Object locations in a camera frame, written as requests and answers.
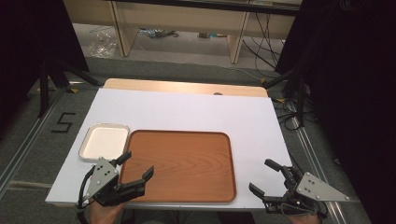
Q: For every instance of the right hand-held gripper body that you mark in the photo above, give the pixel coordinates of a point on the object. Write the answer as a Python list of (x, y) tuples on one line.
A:
[(314, 186)]

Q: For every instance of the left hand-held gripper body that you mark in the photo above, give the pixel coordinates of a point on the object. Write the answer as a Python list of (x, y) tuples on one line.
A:
[(102, 180)]

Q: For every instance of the person's left hand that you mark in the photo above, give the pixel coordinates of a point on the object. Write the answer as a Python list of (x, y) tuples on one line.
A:
[(104, 214)]

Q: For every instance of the white square dish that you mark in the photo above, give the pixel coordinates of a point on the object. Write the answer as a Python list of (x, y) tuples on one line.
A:
[(106, 142)]

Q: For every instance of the brown wooden tray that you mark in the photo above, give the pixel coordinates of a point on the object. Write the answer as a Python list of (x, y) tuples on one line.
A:
[(183, 165)]

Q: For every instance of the black stand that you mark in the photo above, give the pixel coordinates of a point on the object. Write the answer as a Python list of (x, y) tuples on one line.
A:
[(45, 87), (299, 99)]

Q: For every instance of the white table board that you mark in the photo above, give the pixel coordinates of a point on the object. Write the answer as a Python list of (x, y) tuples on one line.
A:
[(193, 109)]

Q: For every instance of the light wooden table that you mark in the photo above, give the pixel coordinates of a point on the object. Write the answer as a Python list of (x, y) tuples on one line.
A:
[(174, 86)]

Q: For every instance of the black curtain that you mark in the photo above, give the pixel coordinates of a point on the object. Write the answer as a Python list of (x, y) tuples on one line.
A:
[(355, 93), (28, 46)]

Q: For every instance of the clear plastic bag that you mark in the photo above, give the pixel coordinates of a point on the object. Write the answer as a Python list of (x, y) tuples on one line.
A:
[(102, 45)]

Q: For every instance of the crumpled clear plastic wrapper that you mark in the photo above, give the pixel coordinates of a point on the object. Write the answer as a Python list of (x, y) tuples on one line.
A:
[(157, 32)]

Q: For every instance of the beige wooden desk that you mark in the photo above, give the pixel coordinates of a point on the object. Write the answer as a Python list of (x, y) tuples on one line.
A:
[(186, 18)]

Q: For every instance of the metal floor rail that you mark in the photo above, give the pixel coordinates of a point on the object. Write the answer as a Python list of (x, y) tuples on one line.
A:
[(21, 158), (314, 161)]

